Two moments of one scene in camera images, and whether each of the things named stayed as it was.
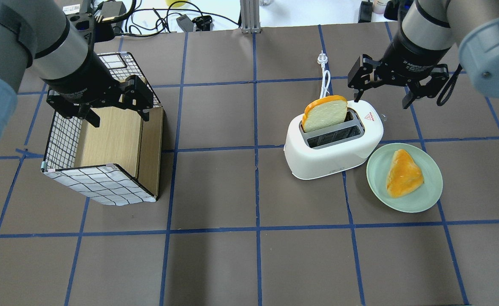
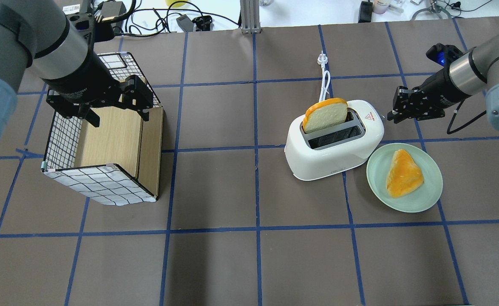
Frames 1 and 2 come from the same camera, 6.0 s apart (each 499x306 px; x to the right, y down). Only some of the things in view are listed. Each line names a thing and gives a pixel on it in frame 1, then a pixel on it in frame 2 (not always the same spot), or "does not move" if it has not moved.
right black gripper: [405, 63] -> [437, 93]
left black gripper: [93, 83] does not move
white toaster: [336, 148] does not move
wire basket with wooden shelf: [118, 162] does not move
